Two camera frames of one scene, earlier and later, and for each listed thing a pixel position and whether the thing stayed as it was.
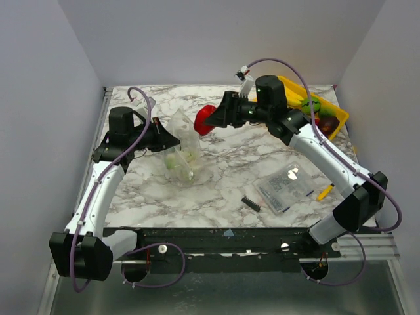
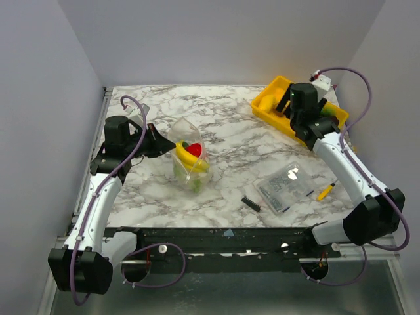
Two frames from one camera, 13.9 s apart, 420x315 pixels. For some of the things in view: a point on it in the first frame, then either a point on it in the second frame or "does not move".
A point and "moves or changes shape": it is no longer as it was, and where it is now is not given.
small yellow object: [325, 191] does not move
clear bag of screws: [284, 188] does not move
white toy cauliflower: [182, 164] to [192, 181]
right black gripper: [232, 108] to [283, 104]
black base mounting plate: [226, 250] does not move
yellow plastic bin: [328, 108] does not move
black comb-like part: [247, 201] does not move
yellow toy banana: [294, 100] moves or changes shape
